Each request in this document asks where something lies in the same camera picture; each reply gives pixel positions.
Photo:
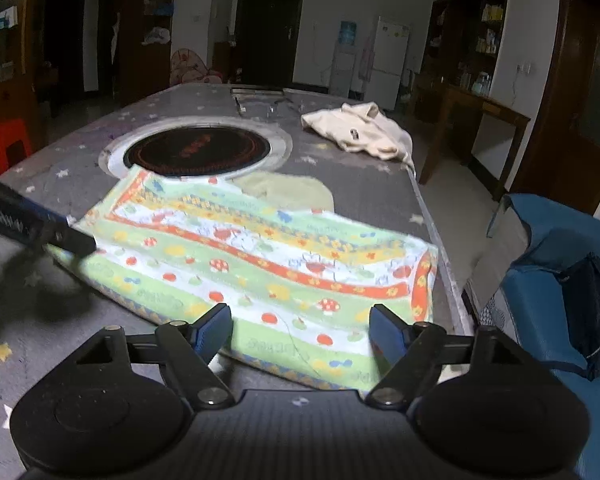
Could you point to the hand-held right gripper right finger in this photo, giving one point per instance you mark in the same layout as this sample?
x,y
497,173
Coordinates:
x,y
386,335

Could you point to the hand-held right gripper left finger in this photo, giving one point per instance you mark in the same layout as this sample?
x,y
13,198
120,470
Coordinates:
x,y
212,330

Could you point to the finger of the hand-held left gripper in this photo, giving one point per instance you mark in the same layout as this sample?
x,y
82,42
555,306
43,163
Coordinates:
x,y
40,220

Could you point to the colourful patterned child's shirt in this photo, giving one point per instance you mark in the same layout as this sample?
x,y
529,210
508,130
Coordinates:
x,y
260,260

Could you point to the dark clothes hanger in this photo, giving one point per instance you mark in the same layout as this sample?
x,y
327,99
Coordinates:
x,y
252,95

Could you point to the red plastic stool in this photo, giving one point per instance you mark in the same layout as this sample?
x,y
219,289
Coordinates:
x,y
5,142

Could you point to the grey star-print tablecloth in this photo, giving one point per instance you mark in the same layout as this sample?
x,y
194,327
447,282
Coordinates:
x,y
370,195

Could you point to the blue armchair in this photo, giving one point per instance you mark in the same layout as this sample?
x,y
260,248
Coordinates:
x,y
535,310

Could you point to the round black induction hob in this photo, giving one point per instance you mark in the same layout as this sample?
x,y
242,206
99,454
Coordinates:
x,y
195,150

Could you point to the dark bag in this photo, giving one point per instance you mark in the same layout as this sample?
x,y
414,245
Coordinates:
x,y
590,310

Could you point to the cream garment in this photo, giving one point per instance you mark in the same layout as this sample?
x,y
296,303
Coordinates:
x,y
360,130

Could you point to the pink floral cushion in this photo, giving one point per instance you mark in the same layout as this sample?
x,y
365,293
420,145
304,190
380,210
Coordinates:
x,y
192,70

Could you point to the dark wooden shelf unit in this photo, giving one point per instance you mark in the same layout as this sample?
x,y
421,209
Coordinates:
x,y
147,35

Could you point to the wooden desk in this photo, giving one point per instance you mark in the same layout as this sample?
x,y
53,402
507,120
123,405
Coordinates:
x,y
480,110

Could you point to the glass jar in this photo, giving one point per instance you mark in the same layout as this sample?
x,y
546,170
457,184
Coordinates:
x,y
481,84

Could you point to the water dispenser with blue bottle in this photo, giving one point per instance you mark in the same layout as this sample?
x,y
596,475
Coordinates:
x,y
342,65

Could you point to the white refrigerator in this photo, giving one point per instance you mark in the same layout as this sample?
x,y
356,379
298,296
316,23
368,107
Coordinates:
x,y
387,60

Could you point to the brown wooden door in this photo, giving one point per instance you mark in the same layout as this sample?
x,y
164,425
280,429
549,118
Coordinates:
x,y
570,110

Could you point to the dark interior door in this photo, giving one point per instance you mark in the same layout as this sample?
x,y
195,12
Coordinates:
x,y
267,30

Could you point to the dark wooden cabinet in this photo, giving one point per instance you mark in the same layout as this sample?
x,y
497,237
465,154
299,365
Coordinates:
x,y
460,35

